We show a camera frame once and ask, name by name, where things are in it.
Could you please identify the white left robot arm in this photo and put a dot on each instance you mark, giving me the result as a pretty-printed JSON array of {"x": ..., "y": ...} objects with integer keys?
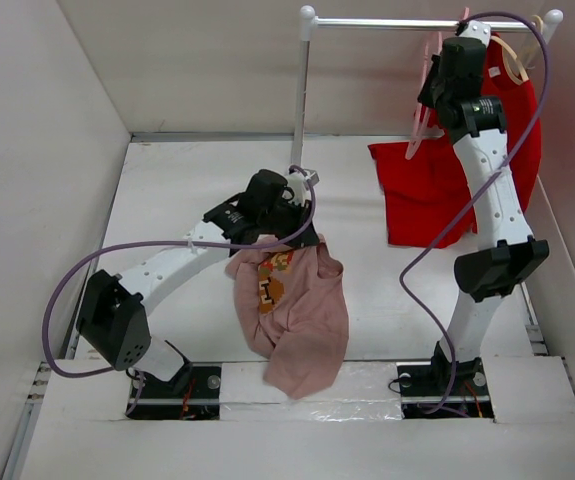
[{"x": 113, "y": 317}]

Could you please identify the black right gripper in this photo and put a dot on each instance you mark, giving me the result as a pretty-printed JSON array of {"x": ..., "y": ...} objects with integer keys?
[{"x": 427, "y": 96}]

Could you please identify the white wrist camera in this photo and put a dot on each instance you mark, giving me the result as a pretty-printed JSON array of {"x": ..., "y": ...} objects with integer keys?
[
  {"x": 475, "y": 30},
  {"x": 305, "y": 178}
]

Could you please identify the red t-shirt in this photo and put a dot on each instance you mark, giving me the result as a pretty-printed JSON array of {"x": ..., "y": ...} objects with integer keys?
[{"x": 424, "y": 193}]

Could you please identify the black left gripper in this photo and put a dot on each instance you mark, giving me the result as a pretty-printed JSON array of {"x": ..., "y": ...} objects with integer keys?
[{"x": 300, "y": 209}]

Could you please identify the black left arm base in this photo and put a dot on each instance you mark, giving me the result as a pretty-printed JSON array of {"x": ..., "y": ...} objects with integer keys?
[{"x": 198, "y": 399}]

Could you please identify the silver clothes rack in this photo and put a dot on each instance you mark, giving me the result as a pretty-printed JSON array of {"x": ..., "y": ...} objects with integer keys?
[{"x": 309, "y": 21}]

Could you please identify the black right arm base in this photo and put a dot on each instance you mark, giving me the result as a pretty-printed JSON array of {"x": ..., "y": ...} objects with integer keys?
[{"x": 427, "y": 391}]

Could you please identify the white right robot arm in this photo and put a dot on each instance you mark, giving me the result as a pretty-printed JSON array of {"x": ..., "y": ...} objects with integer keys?
[{"x": 507, "y": 251}]

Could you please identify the pink t-shirt with print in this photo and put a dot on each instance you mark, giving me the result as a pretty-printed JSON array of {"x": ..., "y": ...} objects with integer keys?
[{"x": 292, "y": 311}]

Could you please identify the beige wooden hanger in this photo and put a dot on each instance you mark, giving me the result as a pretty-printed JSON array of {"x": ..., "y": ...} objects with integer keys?
[{"x": 516, "y": 64}]

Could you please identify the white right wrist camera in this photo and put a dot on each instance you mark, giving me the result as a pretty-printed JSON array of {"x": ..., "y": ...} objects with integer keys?
[{"x": 475, "y": 30}]

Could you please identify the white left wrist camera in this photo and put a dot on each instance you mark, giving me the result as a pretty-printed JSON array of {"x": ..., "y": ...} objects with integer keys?
[{"x": 305, "y": 178}]

